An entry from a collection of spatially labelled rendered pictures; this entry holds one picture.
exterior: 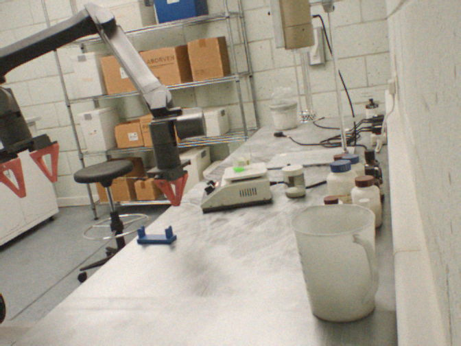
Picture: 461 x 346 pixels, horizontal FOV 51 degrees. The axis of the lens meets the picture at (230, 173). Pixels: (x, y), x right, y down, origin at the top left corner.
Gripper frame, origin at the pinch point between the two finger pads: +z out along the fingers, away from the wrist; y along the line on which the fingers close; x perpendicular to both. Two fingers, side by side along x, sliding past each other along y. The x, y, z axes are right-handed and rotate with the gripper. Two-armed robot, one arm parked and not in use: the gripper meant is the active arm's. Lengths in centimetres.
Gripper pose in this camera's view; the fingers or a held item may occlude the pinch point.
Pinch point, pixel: (175, 202)
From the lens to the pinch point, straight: 115.9
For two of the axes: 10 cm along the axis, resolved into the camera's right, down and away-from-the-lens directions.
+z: 1.6, 9.6, 2.5
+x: -9.1, 0.4, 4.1
